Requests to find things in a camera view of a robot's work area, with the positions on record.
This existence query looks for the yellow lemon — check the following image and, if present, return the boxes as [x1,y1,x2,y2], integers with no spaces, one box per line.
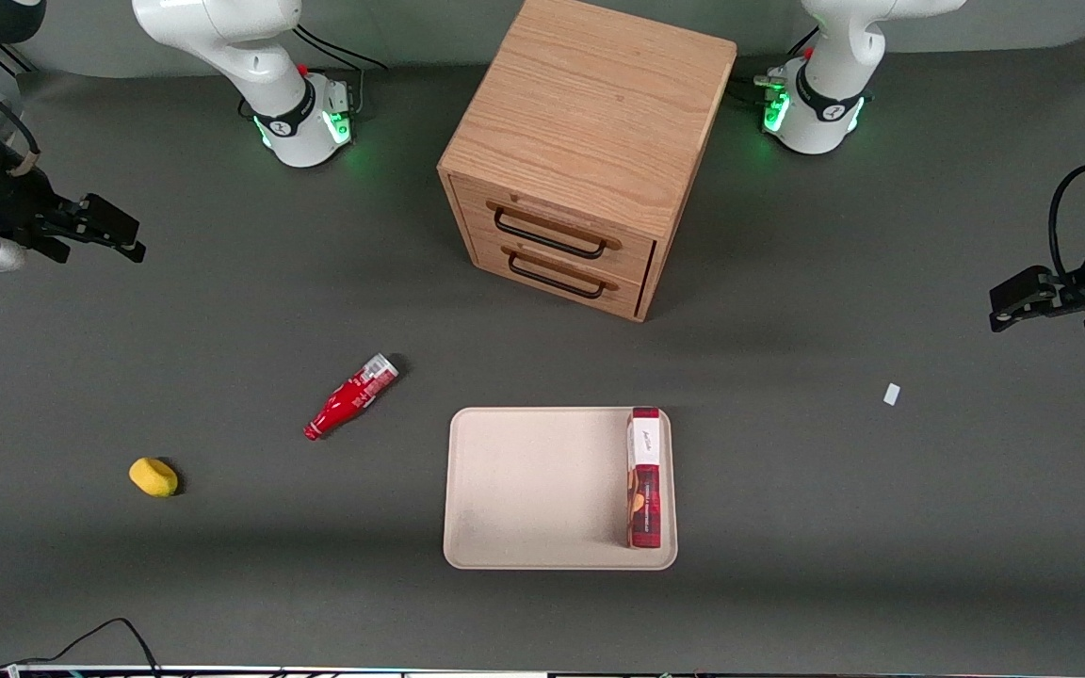
[128,457,180,499]

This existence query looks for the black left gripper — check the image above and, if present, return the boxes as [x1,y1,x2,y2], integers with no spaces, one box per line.
[990,247,1085,333]

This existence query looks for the black cable on floor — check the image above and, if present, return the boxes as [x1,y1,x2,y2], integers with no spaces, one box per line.
[0,617,163,678]

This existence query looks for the red ketchup bottle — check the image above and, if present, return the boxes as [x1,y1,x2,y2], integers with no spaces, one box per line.
[303,353,401,442]

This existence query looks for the red white cookie box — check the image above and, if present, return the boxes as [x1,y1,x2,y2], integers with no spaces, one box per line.
[625,406,664,551]

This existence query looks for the beige plastic tray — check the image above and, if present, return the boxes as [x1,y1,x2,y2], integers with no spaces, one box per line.
[442,406,679,572]

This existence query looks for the long black drawer handle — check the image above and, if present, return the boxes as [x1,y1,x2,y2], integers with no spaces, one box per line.
[493,207,608,261]

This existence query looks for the wooden drawer, long handle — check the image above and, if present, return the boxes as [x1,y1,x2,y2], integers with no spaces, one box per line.
[450,174,658,283]

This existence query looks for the wooden drawer, short handle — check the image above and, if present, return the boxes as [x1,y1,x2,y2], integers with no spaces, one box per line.
[467,231,649,317]

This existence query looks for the black right base cables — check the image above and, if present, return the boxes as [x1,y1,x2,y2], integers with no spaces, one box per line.
[290,23,391,105]

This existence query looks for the black base cables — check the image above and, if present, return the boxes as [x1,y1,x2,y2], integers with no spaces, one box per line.
[290,23,391,105]
[729,26,820,106]

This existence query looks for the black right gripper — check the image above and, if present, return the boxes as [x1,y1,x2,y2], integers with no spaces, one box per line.
[0,162,147,266]

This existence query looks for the wooden drawer cabinet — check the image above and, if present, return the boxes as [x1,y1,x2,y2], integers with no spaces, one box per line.
[437,0,739,324]

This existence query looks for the black left base cables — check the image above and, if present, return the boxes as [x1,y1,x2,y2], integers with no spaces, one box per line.
[729,26,820,106]

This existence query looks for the short black drawer handle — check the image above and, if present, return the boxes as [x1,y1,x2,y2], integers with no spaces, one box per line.
[507,250,607,301]

